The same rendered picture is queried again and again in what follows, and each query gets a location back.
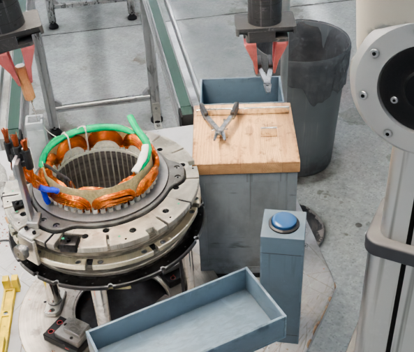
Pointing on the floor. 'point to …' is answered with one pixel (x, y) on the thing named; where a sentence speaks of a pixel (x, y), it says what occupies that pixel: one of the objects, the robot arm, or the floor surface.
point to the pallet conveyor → (15, 96)
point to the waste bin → (314, 121)
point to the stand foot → (314, 224)
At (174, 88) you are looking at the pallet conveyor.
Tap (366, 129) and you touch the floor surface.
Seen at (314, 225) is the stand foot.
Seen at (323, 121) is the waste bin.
